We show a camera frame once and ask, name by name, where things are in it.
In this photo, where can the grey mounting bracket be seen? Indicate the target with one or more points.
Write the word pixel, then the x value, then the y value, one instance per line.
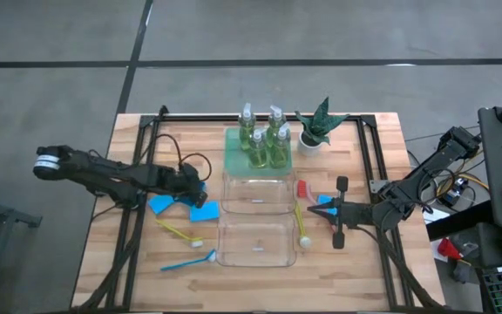
pixel 377 185

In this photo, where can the red funnel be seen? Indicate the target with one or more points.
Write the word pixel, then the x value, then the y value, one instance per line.
pixel 447 249

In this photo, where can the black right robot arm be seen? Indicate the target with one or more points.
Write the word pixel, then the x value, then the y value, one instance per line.
pixel 425 170

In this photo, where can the clear yellow soap pump bottle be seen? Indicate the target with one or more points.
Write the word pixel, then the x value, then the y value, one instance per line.
pixel 276 124
pixel 257 152
pixel 246 131
pixel 280 152

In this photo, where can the teal plastic tray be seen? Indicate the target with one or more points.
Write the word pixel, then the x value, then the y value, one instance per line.
pixel 233 161

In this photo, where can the potted snake plant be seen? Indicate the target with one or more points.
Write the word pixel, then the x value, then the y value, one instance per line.
pixel 316 131

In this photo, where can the blue dish brush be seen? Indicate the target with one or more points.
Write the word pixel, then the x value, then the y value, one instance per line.
pixel 212 257

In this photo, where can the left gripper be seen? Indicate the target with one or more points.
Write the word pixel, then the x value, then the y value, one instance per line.
pixel 185 181

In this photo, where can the red dish brush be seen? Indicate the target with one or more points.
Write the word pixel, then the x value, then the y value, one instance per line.
pixel 303 188

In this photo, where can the black beam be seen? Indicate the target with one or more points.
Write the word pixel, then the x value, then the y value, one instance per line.
pixel 460 220

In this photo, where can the small electronics box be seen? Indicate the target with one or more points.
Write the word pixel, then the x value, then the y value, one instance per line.
pixel 456 195

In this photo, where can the grey metal stand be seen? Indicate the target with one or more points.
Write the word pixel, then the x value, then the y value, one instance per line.
pixel 15 217

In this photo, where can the clear plastic container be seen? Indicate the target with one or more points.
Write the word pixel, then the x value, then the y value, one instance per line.
pixel 255 240
pixel 257 192

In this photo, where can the yellow dish brush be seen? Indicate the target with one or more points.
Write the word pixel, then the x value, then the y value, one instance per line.
pixel 305 242
pixel 197 243

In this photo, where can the white paper sheet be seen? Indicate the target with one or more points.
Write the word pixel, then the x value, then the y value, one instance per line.
pixel 434 214

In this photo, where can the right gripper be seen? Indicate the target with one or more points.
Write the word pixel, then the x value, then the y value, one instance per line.
pixel 355 216

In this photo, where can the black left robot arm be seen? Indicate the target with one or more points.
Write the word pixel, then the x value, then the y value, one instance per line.
pixel 103 176

